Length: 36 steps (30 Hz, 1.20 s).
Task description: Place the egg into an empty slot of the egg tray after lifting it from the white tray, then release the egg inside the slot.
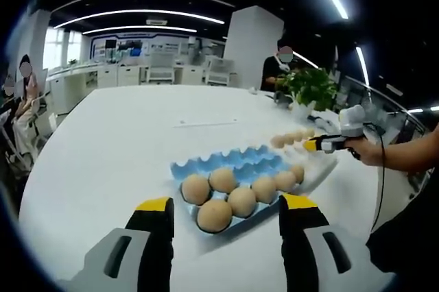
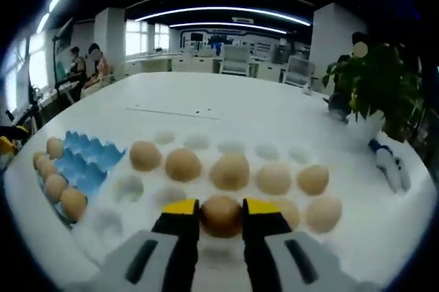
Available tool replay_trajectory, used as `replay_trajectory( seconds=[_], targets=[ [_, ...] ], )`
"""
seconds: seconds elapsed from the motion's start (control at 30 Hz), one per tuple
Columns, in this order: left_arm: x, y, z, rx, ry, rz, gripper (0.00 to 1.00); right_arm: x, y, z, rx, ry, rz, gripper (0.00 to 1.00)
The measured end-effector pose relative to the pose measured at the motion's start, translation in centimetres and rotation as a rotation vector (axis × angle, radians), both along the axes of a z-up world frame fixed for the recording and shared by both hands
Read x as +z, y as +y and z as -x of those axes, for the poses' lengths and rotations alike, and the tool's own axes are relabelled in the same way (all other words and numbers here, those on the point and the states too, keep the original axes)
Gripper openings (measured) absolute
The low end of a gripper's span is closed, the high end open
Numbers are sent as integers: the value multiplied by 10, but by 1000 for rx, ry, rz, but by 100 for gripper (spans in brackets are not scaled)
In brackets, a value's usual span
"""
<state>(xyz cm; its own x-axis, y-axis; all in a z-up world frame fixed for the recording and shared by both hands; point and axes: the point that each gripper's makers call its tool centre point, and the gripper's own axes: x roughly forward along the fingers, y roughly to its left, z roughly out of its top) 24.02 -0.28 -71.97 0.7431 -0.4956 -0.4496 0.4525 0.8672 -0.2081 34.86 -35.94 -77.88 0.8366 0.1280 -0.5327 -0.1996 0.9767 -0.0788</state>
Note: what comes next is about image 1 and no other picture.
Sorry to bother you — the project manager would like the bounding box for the blue framed display wall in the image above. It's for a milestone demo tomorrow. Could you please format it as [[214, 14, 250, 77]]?
[[91, 31, 193, 62]]

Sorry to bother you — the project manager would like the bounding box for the blue egg tray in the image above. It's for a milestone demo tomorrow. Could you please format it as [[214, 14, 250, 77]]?
[[169, 144, 306, 234]]

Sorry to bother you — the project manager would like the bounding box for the white office chair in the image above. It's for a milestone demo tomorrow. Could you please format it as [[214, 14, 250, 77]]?
[[147, 52, 174, 84], [205, 57, 236, 86]]

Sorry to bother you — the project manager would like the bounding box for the white desk row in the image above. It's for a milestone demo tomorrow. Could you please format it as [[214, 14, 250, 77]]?
[[46, 64, 227, 114]]

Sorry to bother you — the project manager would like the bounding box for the person's black shirt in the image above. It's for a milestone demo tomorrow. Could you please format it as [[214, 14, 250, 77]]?
[[365, 182, 439, 274]]

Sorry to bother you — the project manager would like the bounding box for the person's right hand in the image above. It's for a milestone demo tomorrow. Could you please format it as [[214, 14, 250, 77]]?
[[346, 136, 382, 169]]

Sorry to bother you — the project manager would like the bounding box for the black cable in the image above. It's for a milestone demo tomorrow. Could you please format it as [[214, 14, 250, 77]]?
[[361, 122, 387, 238]]

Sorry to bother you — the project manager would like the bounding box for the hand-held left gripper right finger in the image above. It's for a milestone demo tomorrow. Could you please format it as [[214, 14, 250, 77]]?
[[278, 193, 378, 292]]

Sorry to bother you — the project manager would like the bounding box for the group of brown eggs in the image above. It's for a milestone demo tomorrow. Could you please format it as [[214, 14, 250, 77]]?
[[270, 127, 316, 149]]

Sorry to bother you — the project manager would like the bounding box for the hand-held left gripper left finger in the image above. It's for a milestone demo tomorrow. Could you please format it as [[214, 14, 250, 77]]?
[[68, 196, 175, 292]]

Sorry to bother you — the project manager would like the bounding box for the brown chicken egg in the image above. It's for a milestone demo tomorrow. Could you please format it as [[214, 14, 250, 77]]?
[[180, 173, 211, 206], [273, 170, 298, 193], [197, 199, 233, 234], [227, 186, 258, 218], [289, 164, 306, 185], [251, 175, 277, 203], [209, 167, 238, 193]]

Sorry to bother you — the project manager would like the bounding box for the small grey object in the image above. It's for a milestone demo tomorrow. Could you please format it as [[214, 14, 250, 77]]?
[[274, 91, 292, 108]]

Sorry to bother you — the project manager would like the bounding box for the blue white toy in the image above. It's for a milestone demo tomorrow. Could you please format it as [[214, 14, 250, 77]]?
[[307, 115, 339, 132]]

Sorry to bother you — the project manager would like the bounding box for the green potted plant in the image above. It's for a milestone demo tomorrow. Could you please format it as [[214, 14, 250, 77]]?
[[276, 67, 339, 118]]

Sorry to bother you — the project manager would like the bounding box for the white table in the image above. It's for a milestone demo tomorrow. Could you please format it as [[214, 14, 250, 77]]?
[[19, 84, 388, 282]]

